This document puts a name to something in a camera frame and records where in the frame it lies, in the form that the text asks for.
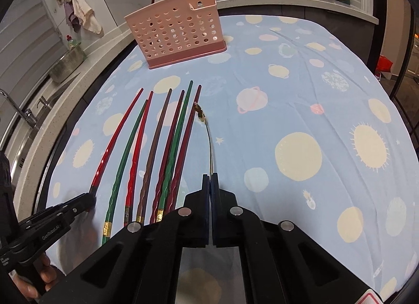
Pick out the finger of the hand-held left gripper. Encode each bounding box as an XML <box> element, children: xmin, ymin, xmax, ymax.
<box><xmin>62</xmin><ymin>193</ymin><xmax>97</xmax><ymax>221</ymax></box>

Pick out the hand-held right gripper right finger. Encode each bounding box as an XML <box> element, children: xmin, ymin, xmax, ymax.
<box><xmin>211</xmin><ymin>174</ymin><xmax>372</xmax><ymax>304</ymax></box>

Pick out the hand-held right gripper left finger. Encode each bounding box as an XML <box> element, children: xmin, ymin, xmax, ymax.
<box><xmin>42</xmin><ymin>175</ymin><xmax>210</xmax><ymax>304</ymax></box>

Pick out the dark red chopstick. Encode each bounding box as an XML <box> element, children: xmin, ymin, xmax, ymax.
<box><xmin>150</xmin><ymin>90</ymin><xmax>186</xmax><ymax>225</ymax></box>
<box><xmin>165</xmin><ymin>85</ymin><xmax>202</xmax><ymax>214</ymax></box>

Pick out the brown chopstick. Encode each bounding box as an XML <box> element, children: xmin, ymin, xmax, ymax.
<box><xmin>136</xmin><ymin>88</ymin><xmax>173</xmax><ymax>224</ymax></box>

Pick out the thin metal chopstick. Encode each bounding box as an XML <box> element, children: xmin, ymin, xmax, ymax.
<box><xmin>193</xmin><ymin>101</ymin><xmax>217</xmax><ymax>175</ymax></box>

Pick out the pink perforated utensil holder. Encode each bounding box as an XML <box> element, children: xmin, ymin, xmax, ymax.
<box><xmin>124</xmin><ymin>0</ymin><xmax>228</xmax><ymax>69</ymax></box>

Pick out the person's left hand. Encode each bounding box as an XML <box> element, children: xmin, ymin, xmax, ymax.
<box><xmin>11</xmin><ymin>255</ymin><xmax>64</xmax><ymax>301</ymax></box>

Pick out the chrome sink faucet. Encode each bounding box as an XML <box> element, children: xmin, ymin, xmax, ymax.
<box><xmin>0</xmin><ymin>89</ymin><xmax>37</xmax><ymax>128</ymax></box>

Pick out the blue planet print tablecloth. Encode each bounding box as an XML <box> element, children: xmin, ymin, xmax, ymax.
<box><xmin>42</xmin><ymin>14</ymin><xmax>410</xmax><ymax>304</ymax></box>

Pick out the green dish soap bottle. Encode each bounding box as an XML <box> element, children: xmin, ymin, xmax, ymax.
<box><xmin>66</xmin><ymin>34</ymin><xmax>83</xmax><ymax>52</ymax></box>

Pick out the purple hanging cloth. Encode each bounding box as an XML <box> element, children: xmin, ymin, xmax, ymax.
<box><xmin>63</xmin><ymin>0</ymin><xmax>83</xmax><ymax>33</ymax></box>

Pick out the cream hanging towel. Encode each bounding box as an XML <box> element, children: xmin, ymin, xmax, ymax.
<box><xmin>67</xmin><ymin>0</ymin><xmax>104</xmax><ymax>35</ymax></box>

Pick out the red bag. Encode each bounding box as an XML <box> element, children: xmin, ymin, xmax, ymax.
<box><xmin>376</xmin><ymin>56</ymin><xmax>394</xmax><ymax>73</ymax></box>

